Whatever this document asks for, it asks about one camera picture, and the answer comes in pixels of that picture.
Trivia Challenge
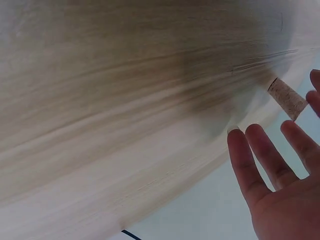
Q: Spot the person's right hand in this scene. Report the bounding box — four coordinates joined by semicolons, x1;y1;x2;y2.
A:
226;68;320;240

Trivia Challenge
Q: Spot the tapered cork stopper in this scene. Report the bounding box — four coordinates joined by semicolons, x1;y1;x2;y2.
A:
266;77;309;122

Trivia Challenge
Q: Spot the black cable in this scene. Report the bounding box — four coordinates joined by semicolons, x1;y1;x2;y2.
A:
120;229;141;240

